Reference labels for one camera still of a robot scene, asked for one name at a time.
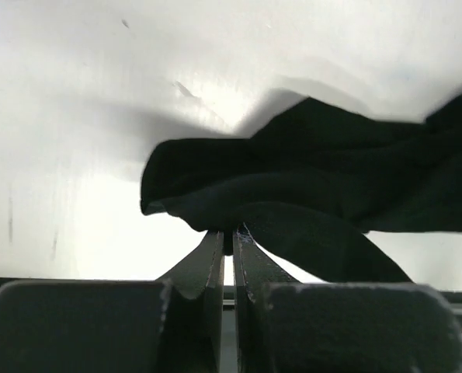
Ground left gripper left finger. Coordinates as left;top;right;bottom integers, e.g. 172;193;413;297
0;232;224;372

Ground black daisy t-shirt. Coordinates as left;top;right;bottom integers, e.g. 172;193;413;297
140;94;462;283

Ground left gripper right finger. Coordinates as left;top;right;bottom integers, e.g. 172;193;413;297
233;228;462;372

